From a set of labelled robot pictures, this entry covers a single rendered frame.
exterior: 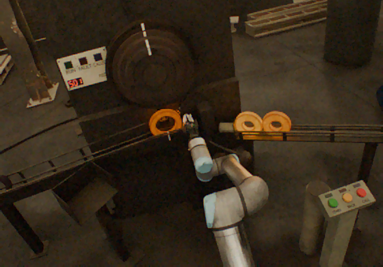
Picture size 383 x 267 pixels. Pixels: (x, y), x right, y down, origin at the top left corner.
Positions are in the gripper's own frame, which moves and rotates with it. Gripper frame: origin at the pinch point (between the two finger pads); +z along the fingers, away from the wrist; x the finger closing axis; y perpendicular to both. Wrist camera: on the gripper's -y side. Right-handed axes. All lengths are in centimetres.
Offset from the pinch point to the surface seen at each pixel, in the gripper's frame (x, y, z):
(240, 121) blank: -27.1, 2.9, -15.3
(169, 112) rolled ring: 9.3, 8.3, -0.6
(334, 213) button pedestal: -46, 9, -81
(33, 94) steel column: 169, -136, 217
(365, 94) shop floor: -195, -93, 43
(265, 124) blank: -38.4, 5.1, -22.9
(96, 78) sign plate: 43, 29, 18
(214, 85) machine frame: -20.2, 9.7, 9.2
